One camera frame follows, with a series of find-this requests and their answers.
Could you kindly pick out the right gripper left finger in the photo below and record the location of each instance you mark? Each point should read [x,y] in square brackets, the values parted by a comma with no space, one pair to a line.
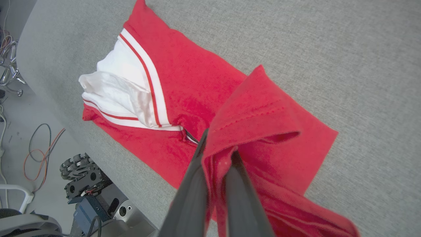
[187,204]

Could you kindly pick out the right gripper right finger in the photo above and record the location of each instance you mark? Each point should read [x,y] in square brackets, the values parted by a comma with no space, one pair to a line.
[245,204]

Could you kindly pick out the red and white garment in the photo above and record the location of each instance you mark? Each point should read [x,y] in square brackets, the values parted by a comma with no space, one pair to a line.
[184,75]

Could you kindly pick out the robot wheeled base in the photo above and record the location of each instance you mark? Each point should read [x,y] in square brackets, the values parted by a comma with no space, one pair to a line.
[115,204]

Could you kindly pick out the black mecanum wheel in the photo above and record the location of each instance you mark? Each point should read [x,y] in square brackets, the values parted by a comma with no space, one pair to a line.
[77,164]

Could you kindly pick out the white curved frame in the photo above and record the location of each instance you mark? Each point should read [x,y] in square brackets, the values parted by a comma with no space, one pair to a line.
[23,192]

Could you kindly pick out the chrome chair frame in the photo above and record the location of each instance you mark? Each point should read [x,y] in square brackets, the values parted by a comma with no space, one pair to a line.
[10,72]

